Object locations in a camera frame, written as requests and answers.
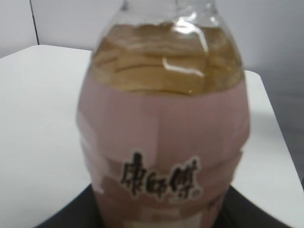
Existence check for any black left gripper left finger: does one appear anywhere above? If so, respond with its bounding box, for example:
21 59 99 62
37 185 99 228

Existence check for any pink label tea bottle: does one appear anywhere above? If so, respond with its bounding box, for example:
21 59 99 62
76 0 250 228

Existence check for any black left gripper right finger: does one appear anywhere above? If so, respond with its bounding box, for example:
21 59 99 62
216 186 304 228

